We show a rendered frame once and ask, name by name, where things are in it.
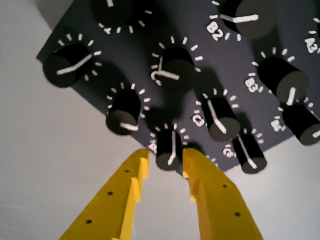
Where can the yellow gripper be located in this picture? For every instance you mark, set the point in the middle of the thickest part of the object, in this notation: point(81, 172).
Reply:
point(222, 212)

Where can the black knob box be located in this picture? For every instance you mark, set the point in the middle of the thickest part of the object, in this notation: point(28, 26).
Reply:
point(116, 70)

